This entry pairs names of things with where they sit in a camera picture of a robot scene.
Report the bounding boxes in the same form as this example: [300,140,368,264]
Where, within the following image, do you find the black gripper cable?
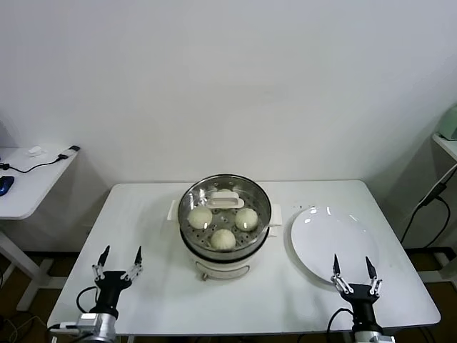
[327,309,354,343]
[76,285,99,314]

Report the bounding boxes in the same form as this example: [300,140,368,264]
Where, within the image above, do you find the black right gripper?
[330,253,383,326]

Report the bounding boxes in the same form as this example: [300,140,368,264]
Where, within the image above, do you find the blue computer mouse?
[0,175,16,197]

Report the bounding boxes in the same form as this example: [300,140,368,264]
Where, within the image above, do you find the cream electric cooker pot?
[178,224,279,283]

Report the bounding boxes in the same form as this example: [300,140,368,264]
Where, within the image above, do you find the pale green appliance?
[436,103,457,141]

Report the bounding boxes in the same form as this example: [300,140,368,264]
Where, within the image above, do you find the black desk cable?
[0,145,80,174]

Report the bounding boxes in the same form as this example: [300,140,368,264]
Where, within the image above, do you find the black power cable with adapter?
[399,180,451,247]

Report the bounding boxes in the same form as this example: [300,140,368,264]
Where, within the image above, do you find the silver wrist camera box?
[48,313,99,335]

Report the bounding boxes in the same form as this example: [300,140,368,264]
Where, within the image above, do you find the glass pot lid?
[178,174,271,251]

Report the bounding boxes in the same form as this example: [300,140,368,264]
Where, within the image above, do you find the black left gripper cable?
[76,285,99,314]

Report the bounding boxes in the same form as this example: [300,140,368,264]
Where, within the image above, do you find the white round plate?
[290,206,380,287]

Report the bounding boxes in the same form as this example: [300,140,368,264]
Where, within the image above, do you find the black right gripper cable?
[327,309,354,343]

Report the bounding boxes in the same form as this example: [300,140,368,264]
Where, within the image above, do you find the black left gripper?
[91,244,144,315]

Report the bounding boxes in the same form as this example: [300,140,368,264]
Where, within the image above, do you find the white side desk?
[0,146,81,312]

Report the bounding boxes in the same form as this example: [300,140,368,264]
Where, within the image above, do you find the stainless steel steamer basket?
[166,174,283,253]

